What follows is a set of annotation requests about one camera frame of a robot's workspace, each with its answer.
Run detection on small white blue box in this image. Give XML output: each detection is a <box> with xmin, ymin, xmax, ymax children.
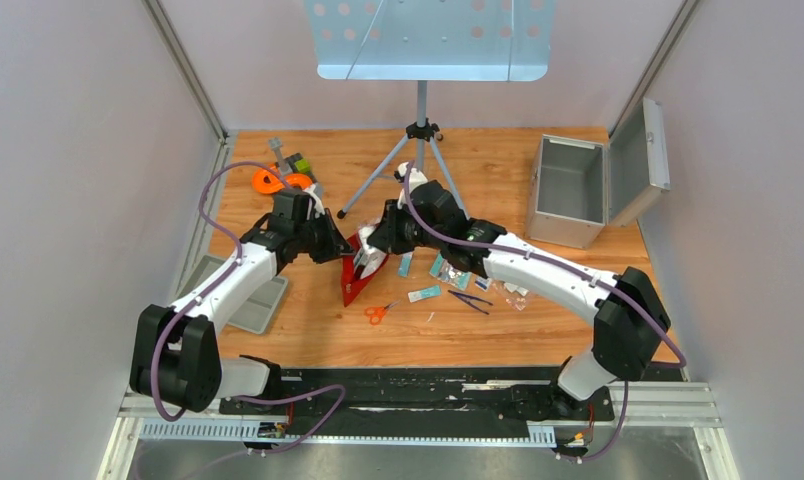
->
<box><xmin>474</xmin><ymin>277</ymin><xmax>492</xmax><ymax>292</ymax></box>

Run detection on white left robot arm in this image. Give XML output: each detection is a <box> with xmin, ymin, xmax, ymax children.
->
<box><xmin>129</xmin><ymin>189</ymin><xmax>354</xmax><ymax>414</ymax></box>

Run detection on blue plastic tweezers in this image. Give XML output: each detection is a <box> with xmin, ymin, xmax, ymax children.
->
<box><xmin>448</xmin><ymin>290</ymin><xmax>493</xmax><ymax>315</ymax></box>

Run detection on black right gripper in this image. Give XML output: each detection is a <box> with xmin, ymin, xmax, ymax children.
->
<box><xmin>368</xmin><ymin>198</ymin><xmax>445</xmax><ymax>256</ymax></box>

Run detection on blue white sachet lower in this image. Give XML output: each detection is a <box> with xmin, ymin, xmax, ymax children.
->
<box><xmin>407</xmin><ymin>285</ymin><xmax>442</xmax><ymax>303</ymax></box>

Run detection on blue white sachet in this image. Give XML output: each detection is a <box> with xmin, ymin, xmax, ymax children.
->
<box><xmin>407</xmin><ymin>285</ymin><xmax>442</xmax><ymax>303</ymax></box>
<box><xmin>397</xmin><ymin>252</ymin><xmax>413</xmax><ymax>278</ymax></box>

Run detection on red first aid pouch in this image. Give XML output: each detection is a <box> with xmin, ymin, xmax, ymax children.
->
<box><xmin>340</xmin><ymin>233</ymin><xmax>388</xmax><ymax>307</ymax></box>

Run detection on grey metal case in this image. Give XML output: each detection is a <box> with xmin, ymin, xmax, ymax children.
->
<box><xmin>525</xmin><ymin>98</ymin><xmax>671</xmax><ymax>249</ymax></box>

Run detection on blue music stand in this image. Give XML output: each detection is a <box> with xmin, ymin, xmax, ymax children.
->
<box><xmin>302</xmin><ymin>0</ymin><xmax>556</xmax><ymax>218</ymax></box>

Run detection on white pads zip bag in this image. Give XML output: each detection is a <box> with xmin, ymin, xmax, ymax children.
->
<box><xmin>498</xmin><ymin>282</ymin><xmax>528</xmax><ymax>311</ymax></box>

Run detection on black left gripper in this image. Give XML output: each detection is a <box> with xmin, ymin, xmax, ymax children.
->
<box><xmin>294</xmin><ymin>208</ymin><xmax>356</xmax><ymax>264</ymax></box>

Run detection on adhesive tape pack blue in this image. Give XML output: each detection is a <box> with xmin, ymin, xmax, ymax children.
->
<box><xmin>429</xmin><ymin>253</ymin><xmax>472</xmax><ymax>291</ymax></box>

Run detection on orange handled scissors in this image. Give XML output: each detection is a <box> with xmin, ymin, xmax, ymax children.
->
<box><xmin>364</xmin><ymin>301</ymin><xmax>398</xmax><ymax>326</ymax></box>

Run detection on white gauze pad bag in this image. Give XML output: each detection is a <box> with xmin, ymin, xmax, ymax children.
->
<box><xmin>353</xmin><ymin>244</ymin><xmax>387</xmax><ymax>280</ymax></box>

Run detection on grey plastic tray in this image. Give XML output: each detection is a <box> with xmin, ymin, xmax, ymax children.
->
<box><xmin>178</xmin><ymin>254</ymin><xmax>290</xmax><ymax>335</ymax></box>

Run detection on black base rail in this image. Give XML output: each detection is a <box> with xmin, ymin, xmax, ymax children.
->
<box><xmin>217</xmin><ymin>362</ymin><xmax>687</xmax><ymax>442</ymax></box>

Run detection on orange grey toy fixture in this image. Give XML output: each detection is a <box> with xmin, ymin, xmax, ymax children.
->
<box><xmin>251</xmin><ymin>137</ymin><xmax>316</xmax><ymax>195</ymax></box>

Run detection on blue white sachet middle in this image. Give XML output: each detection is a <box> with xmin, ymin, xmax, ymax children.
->
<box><xmin>397</xmin><ymin>252</ymin><xmax>413</xmax><ymax>278</ymax></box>

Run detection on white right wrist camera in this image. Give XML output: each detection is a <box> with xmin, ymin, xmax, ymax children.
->
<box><xmin>393</xmin><ymin>163</ymin><xmax>429</xmax><ymax>199</ymax></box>

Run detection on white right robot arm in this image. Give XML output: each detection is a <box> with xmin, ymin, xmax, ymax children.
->
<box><xmin>364</xmin><ymin>180</ymin><xmax>681</xmax><ymax>418</ymax></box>

